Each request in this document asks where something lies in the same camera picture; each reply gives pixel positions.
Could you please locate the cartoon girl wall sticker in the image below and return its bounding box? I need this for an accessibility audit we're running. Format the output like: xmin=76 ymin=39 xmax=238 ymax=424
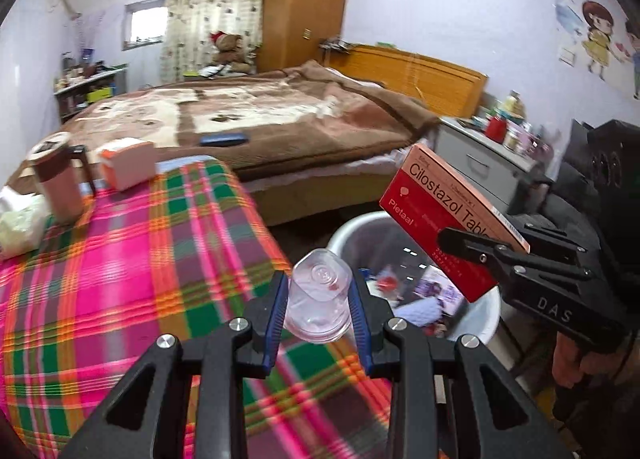
xmin=580 ymin=0 xmax=628 ymax=77

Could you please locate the vase with dry branches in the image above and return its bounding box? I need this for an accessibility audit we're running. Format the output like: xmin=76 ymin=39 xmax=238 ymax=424
xmin=65 ymin=9 xmax=103 ymax=62

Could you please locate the pink brown lidded mug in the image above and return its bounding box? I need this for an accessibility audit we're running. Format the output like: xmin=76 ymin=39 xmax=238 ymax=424
xmin=26 ymin=131 xmax=97 ymax=222

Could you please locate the white cluttered shelf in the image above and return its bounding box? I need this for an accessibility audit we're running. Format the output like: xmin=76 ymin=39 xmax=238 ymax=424
xmin=54 ymin=64 xmax=130 ymax=122

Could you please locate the dark blue phone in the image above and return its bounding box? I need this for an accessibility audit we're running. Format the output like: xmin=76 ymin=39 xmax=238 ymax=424
xmin=200 ymin=132 xmax=249 ymax=147

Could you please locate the purple drink carton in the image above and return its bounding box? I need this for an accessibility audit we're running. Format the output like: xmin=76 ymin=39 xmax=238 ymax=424
xmin=412 ymin=266 xmax=466 ymax=315

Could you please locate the pink green plaid tablecloth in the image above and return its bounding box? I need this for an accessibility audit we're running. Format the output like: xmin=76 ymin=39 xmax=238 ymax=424
xmin=0 ymin=159 xmax=396 ymax=459

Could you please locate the small barred window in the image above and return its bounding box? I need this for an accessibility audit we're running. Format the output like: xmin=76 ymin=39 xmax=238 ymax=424
xmin=124 ymin=0 xmax=167 ymax=47

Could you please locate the clear plastic cup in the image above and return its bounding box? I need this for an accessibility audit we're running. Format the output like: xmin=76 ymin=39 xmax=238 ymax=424
xmin=284 ymin=248 xmax=353 ymax=344

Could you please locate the patterned window curtain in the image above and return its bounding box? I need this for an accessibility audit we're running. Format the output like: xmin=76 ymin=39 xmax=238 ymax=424
xmin=161 ymin=0 xmax=273 ymax=84

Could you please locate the yellow bottle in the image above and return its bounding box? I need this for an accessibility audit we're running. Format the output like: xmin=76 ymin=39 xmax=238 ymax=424
xmin=497 ymin=90 xmax=526 ymax=120

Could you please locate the red medicine box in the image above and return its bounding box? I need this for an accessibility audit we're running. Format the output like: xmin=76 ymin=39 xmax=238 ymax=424
xmin=379 ymin=143 xmax=531 ymax=303

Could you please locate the white trash bin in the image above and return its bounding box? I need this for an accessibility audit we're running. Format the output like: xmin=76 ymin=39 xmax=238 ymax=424
xmin=325 ymin=211 xmax=502 ymax=342

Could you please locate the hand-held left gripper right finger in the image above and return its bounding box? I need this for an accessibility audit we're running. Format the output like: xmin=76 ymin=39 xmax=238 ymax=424
xmin=347 ymin=269 xmax=576 ymax=459

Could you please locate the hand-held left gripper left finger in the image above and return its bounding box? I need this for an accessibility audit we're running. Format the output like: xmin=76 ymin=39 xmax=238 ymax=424
xmin=60 ymin=270 xmax=290 ymax=459

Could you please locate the brown teddy bear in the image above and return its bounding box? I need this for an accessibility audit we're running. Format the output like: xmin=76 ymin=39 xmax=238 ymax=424
xmin=209 ymin=30 xmax=258 ymax=74

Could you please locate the orange white box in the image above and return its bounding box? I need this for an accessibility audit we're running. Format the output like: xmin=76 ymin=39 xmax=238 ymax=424
xmin=97 ymin=137 xmax=157 ymax=191

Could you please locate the wooden bed headboard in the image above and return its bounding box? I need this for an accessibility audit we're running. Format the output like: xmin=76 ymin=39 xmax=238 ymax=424
xmin=325 ymin=43 xmax=488 ymax=120

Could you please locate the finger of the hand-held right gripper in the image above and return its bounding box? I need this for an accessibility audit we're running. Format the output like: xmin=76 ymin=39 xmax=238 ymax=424
xmin=436 ymin=226 xmax=593 ymax=285
xmin=507 ymin=213 xmax=588 ymax=267

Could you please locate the soft tissue pack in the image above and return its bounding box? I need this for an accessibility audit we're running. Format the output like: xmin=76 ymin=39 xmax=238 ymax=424
xmin=0 ymin=184 xmax=51 ymax=260

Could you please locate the bed with brown blanket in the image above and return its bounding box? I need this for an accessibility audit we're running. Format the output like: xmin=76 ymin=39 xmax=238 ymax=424
xmin=7 ymin=60 xmax=441 ymax=184

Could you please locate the person's right hand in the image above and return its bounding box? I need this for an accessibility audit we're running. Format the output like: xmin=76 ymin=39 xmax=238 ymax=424
xmin=552 ymin=334 xmax=626 ymax=390

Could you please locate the grey nightstand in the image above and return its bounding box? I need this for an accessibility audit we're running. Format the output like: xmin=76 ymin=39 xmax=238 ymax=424
xmin=435 ymin=116 xmax=538 ymax=204

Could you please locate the red bottle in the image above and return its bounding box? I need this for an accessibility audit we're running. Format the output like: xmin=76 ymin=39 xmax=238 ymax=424
xmin=485 ymin=114 xmax=508 ymax=142

